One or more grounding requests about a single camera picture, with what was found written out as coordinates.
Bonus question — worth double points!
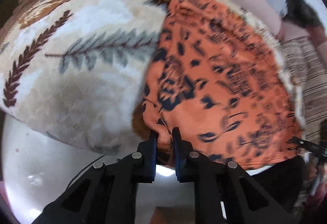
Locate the black furry item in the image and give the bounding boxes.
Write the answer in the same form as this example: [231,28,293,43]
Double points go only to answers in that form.
[283,0,322,28]

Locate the orange black floral garment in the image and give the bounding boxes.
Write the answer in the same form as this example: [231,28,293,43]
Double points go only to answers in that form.
[142,0,301,169]

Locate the beige leaf print blanket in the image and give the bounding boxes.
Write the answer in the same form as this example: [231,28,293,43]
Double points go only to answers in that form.
[1,0,305,155]

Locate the striped brown cushion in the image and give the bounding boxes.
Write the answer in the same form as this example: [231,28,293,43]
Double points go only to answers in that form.
[281,37,326,143]

